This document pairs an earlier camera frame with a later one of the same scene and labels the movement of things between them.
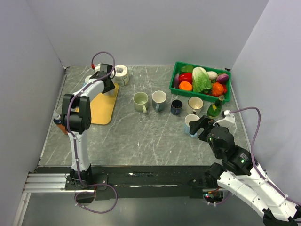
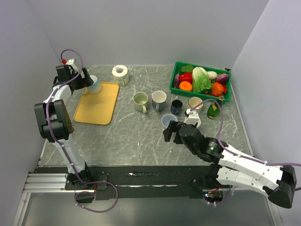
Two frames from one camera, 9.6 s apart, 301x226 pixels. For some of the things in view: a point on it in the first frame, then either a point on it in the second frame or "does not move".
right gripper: [204, 122] → [173, 126]
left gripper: [112, 86] → [86, 81]
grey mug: [158, 99] does not move
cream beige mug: [195, 103] does not move
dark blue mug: [176, 106] does not move
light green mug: [140, 100] does not move
